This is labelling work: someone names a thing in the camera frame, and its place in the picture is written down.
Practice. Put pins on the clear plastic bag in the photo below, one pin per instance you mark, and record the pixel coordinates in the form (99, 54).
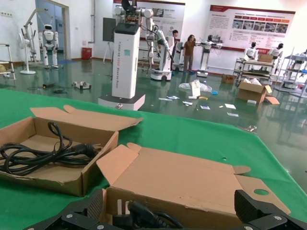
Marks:
(184, 85)

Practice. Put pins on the white torso robot black head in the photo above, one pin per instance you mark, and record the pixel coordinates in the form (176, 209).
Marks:
(250, 52)
(275, 52)

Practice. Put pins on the closed cardboard box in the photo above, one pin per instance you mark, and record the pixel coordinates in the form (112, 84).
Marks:
(265, 58)

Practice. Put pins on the grey wall pipe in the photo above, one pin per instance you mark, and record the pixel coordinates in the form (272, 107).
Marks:
(93, 24)

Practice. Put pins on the green tablecloth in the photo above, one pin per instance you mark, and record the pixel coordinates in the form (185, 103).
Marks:
(192, 134)

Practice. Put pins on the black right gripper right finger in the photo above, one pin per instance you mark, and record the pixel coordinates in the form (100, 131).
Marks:
(263, 218)

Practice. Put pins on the person in black shirt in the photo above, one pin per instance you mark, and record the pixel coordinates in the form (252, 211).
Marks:
(175, 33)

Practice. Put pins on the white device debris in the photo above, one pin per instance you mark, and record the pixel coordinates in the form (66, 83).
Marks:
(82, 85)

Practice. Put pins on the white tower robot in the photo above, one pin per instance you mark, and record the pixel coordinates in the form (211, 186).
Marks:
(124, 60)

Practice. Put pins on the white gantry frame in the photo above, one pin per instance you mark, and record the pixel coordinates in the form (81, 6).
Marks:
(30, 16)

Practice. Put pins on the small metal clamp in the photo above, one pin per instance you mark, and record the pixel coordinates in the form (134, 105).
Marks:
(119, 106)
(251, 128)

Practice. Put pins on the black power strip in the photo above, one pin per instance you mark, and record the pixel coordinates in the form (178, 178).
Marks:
(48, 85)

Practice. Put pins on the small brown cardboard box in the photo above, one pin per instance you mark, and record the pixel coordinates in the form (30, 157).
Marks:
(229, 79)

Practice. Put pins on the blue shoe cover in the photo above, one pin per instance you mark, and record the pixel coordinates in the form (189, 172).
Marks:
(215, 92)

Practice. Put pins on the grey door frame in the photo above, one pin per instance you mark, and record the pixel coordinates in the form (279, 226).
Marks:
(66, 28)

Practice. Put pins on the white metal rack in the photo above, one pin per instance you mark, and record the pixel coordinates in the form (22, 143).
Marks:
(11, 60)

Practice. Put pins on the white and blue leaflet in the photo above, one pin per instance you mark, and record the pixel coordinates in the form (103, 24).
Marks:
(187, 103)
(173, 97)

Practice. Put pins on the metal shelf rack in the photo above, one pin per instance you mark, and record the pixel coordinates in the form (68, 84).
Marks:
(291, 82)

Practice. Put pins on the blue booklet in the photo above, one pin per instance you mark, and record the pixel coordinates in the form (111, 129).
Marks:
(205, 107)

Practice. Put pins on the red bin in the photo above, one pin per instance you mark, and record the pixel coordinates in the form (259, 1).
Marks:
(87, 54)

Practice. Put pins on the white pedestal robot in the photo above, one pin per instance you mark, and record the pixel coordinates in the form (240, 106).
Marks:
(204, 60)

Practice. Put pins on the large open cardboard carton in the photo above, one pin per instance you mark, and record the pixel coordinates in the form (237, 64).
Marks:
(249, 93)

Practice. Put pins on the red-header info wall poster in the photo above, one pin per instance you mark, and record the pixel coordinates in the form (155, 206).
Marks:
(251, 24)

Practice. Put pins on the white paper pad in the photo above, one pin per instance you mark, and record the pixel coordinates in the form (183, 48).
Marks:
(230, 106)

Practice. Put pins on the yellow flat item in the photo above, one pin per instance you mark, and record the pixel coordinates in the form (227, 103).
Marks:
(203, 98)

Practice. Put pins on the white standing fan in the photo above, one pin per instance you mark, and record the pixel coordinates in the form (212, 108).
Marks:
(27, 71)

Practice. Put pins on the white upright carton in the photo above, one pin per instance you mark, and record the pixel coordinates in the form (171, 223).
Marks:
(195, 89)

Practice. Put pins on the person in brown shirt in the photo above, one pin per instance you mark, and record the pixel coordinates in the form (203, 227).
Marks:
(189, 48)

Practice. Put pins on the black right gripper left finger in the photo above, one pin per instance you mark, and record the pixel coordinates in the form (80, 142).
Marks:
(81, 218)

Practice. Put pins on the torn-edged open cardboard box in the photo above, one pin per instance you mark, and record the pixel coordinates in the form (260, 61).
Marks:
(91, 129)

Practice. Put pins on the open brown cardboard box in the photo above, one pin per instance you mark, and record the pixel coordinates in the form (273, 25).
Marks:
(180, 177)

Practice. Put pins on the black display screen on stand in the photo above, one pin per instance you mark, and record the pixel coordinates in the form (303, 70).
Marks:
(108, 28)

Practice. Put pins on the white humanoid robot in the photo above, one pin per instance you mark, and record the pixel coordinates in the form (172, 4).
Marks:
(49, 36)

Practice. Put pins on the metal workbench rack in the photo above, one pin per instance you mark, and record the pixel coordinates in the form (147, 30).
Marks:
(254, 72)

